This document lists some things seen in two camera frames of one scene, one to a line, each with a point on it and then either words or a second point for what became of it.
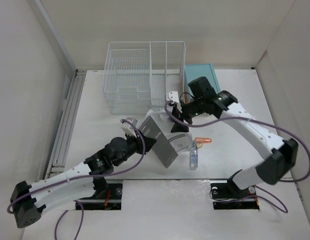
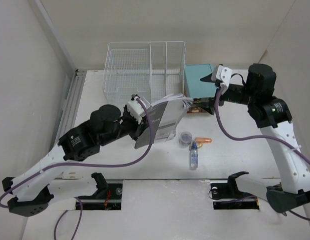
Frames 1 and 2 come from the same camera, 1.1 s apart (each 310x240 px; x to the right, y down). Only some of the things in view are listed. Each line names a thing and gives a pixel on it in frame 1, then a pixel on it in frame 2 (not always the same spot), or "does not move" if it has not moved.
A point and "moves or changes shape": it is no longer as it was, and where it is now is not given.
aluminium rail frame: [58, 162] does not move
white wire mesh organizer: [137, 75] does not move
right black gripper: [178, 127] -> [209, 105]
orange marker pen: [203, 140] does not move
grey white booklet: [158, 125] moves or changes shape
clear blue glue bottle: [194, 156] does not move
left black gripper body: [133, 144] -> [128, 126]
